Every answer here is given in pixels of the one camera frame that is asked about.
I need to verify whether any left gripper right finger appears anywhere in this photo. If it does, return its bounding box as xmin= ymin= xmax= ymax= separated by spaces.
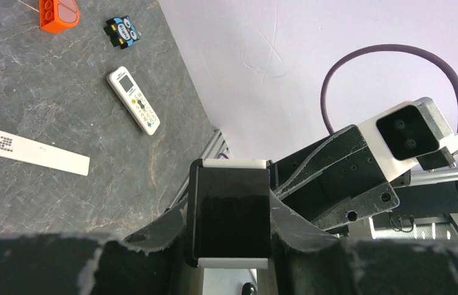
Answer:
xmin=270 ymin=192 xmax=338 ymax=294

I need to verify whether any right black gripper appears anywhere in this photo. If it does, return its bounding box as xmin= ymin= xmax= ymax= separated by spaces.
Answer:
xmin=268 ymin=125 xmax=400 ymax=231

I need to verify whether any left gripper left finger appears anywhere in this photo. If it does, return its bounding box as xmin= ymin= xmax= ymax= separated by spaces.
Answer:
xmin=123 ymin=198 xmax=187 ymax=294

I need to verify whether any black phone-like slab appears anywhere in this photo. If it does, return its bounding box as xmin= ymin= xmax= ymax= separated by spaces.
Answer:
xmin=184 ymin=159 xmax=271 ymax=269

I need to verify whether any beige remote control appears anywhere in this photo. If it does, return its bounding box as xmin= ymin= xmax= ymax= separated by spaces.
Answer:
xmin=106 ymin=66 xmax=161 ymax=136

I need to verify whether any white long remote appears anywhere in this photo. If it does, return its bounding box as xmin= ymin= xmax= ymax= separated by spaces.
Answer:
xmin=0 ymin=130 xmax=90 ymax=176

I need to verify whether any blue owl toy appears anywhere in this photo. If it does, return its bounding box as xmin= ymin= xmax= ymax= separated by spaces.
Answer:
xmin=103 ymin=15 xmax=140 ymax=49

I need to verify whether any orange semicircular piece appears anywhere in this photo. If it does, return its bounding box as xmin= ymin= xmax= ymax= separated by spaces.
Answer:
xmin=38 ymin=0 xmax=80 ymax=34

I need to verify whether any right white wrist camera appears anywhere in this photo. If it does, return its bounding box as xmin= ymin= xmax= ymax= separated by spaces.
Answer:
xmin=357 ymin=97 xmax=458 ymax=181

